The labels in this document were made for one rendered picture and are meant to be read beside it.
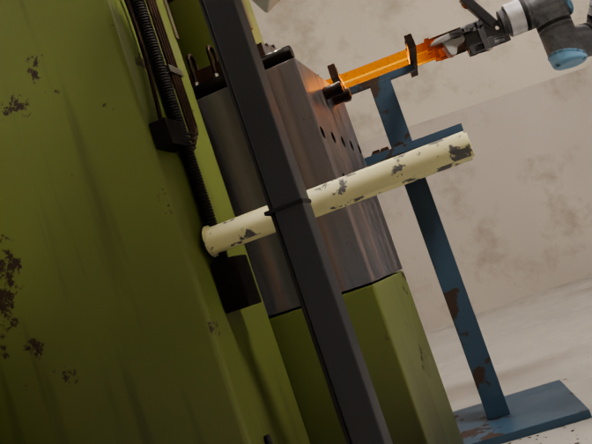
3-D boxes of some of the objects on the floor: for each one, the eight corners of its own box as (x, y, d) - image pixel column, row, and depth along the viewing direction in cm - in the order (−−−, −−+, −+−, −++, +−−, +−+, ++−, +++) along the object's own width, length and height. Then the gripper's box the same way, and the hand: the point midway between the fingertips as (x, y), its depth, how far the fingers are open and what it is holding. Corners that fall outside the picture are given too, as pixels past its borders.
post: (469, 664, 89) (196, -130, 99) (467, 684, 85) (184, -145, 96) (438, 669, 90) (172, -116, 100) (434, 690, 87) (158, -130, 97)
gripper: (515, 37, 191) (439, 67, 195) (507, 42, 206) (436, 70, 210) (504, 5, 191) (427, 37, 195) (497, 13, 205) (425, 42, 209)
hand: (432, 43), depth 202 cm, fingers open, 9 cm apart
